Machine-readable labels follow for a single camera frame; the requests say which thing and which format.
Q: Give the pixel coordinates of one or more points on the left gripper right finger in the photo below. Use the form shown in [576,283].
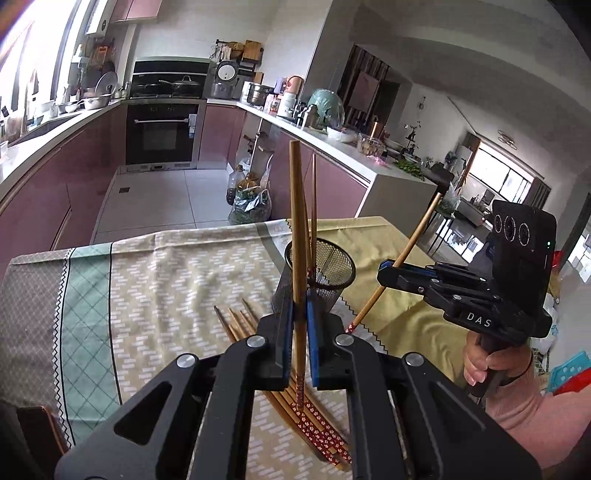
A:
[327,368]

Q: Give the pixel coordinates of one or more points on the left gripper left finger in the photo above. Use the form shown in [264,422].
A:
[278,329]

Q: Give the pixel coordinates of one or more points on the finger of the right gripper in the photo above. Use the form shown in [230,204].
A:
[409,268]
[397,279]

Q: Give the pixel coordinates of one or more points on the wooden chopstick lone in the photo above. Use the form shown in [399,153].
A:
[302,247]

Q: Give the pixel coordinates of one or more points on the person right hand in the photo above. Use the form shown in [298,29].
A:
[479,364]

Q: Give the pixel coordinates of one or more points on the black mesh utensil cup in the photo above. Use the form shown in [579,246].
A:
[334,272]

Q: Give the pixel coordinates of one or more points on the plastic bag of greens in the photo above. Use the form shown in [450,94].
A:
[251,205]

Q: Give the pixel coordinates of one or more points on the oil bottle on floor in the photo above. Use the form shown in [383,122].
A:
[234,179]

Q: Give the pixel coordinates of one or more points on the teal food cover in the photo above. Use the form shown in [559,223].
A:
[331,112]

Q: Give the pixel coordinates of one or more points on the patterned beige tablecloth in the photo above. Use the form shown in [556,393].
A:
[83,329]

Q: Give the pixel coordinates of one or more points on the pink thermos jug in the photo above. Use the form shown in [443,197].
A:
[289,98]

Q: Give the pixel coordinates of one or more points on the black built-in oven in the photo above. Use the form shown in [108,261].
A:
[163,134]

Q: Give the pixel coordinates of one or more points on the steel stock pot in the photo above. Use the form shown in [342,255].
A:
[257,94]

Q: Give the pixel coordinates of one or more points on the black wok on stove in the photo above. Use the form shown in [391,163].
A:
[184,87]

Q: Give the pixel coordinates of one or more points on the wooden chair back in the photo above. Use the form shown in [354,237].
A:
[44,439]

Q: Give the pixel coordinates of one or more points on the black camera box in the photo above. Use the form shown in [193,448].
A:
[524,239]

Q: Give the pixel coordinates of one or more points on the white wall water heater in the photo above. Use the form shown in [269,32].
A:
[99,18]

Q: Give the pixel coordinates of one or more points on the pink upper wall cabinet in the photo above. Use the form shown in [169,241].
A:
[135,10]

